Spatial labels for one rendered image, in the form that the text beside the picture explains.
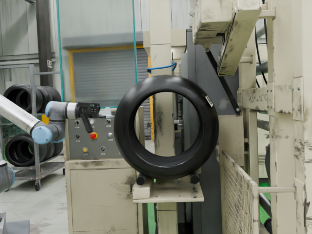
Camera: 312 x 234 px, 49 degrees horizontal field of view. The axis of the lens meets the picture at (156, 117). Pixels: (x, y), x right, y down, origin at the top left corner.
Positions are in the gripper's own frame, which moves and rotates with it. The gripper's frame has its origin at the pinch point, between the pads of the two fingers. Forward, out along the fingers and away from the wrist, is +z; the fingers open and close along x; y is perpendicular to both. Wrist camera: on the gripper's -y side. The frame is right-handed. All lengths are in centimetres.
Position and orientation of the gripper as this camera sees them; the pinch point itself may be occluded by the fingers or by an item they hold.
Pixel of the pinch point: (113, 117)
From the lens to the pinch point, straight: 186.7
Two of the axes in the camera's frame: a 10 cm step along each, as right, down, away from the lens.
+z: 10.0, 0.7, -0.5
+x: 0.6, -0.5, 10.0
